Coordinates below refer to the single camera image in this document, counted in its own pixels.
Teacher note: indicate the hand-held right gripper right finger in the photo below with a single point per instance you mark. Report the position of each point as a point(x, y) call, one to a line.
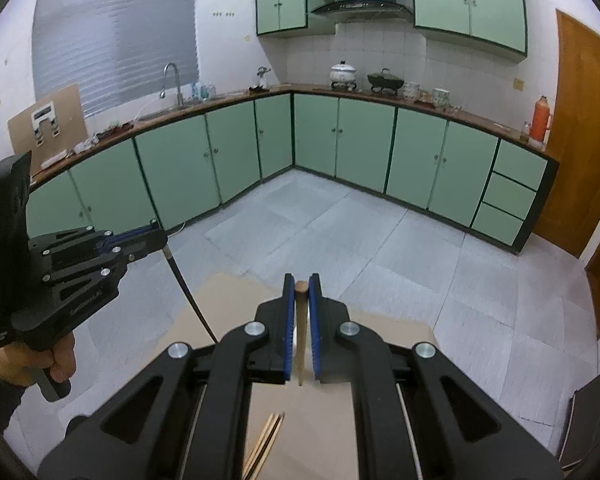
point(316, 330)

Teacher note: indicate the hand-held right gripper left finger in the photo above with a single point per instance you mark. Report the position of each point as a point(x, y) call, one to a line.
point(289, 330)

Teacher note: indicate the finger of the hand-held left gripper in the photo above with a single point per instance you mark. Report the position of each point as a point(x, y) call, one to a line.
point(130, 237)
point(80, 275)

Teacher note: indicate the tan wooden chopstick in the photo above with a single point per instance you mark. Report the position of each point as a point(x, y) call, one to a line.
point(300, 320)

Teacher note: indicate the black chopstick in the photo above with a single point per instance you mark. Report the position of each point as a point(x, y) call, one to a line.
point(190, 296)

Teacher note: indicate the light bamboo chopstick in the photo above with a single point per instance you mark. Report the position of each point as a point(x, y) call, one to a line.
point(268, 436)
point(263, 434)
point(276, 427)

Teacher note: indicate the person's left hand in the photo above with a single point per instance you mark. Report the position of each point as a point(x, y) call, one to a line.
point(60, 357)

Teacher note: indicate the brown cardboard sheet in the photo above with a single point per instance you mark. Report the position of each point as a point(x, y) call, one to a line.
point(22, 135)

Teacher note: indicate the green base cabinets with sink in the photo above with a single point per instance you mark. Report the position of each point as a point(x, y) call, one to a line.
point(180, 170)

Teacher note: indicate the crumpled white rag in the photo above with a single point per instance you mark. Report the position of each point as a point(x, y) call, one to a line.
point(83, 145)

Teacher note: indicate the beige tablecloth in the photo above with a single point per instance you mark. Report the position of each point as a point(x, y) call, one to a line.
point(310, 435)

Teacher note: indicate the chrome kitchen faucet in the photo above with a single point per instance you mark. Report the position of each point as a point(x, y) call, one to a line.
point(172, 72)

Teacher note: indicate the green base cabinets with drawers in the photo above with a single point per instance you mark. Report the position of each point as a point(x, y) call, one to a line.
point(420, 160)

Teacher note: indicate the white countertop appliance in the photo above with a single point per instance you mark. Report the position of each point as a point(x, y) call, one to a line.
point(262, 77)

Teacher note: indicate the grey window blind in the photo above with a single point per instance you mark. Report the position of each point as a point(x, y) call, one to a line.
point(115, 30)

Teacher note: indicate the black lidded wok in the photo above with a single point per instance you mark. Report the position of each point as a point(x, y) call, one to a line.
point(385, 79)

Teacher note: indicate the white enamel pot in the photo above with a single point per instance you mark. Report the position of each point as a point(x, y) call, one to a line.
point(343, 71)

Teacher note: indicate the white patterned mug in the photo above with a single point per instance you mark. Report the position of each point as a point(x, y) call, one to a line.
point(440, 96)

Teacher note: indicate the small glass bottle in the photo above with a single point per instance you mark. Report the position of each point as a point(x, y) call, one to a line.
point(525, 131)

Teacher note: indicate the dark glass cabinet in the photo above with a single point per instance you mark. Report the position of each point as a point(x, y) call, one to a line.
point(592, 420)

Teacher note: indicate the orange thermos flask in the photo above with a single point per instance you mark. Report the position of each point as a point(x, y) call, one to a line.
point(540, 120)

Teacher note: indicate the white plastic bracket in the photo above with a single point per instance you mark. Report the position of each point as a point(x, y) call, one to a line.
point(45, 116)

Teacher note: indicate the row of wall sockets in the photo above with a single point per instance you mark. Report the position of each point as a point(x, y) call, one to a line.
point(223, 13)

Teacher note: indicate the yellow wall switch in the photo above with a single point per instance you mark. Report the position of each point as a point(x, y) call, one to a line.
point(518, 84)

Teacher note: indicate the wide green wall cabinet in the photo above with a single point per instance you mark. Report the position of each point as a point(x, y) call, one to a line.
point(475, 5)

